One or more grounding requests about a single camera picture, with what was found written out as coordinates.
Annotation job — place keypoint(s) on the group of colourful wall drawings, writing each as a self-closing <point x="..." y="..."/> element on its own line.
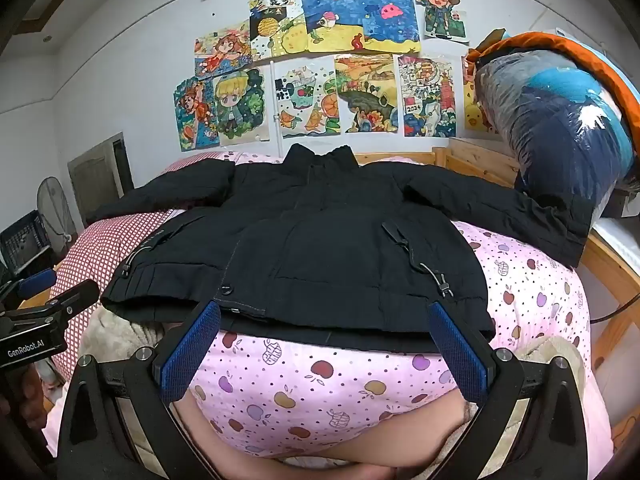
<point x="320" y="60"/>

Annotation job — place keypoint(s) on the pink apple-print blanket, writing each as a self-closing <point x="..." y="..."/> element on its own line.
<point x="320" y="375"/>

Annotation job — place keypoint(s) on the black plastic crate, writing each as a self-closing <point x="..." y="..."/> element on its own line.
<point x="22" y="242"/>

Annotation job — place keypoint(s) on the red checked bed sheet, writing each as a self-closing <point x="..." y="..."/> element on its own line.
<point x="100" y="240"/>

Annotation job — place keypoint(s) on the wooden bed frame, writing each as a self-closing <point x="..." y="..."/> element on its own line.
<point x="470" y="160"/>

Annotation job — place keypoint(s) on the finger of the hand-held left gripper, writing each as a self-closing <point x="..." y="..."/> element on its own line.
<point x="75" y="294"/>
<point x="36" y="282"/>

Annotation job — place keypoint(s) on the cream fleece blanket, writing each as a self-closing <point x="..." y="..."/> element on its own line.
<point x="115" y="330"/>

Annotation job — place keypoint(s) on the grey standing fan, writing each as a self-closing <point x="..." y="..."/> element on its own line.
<point x="52" y="207"/>

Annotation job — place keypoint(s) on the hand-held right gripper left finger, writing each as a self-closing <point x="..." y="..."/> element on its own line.
<point x="192" y="350"/>

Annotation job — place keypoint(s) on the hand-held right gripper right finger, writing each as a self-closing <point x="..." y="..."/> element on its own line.
<point x="457" y="355"/>

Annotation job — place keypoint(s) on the dark doorway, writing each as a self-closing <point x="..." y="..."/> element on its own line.
<point x="97" y="170"/>

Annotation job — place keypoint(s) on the black padded jacket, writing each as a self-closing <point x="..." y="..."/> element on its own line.
<point x="320" y="230"/>

